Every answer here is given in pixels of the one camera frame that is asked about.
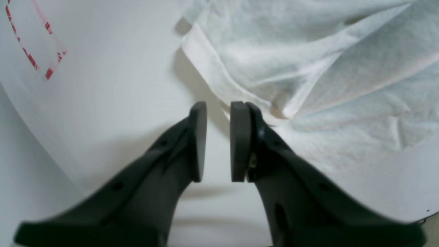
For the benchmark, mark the red tape rectangle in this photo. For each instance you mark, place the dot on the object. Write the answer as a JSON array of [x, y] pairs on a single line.
[[35, 35]]

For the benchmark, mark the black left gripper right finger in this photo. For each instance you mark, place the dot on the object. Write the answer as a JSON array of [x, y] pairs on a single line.
[[303, 206]]

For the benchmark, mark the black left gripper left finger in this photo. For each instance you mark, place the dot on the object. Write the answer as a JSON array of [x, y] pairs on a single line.
[[136, 207]]

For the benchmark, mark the white t-shirt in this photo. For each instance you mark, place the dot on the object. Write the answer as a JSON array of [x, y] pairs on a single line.
[[344, 82]]

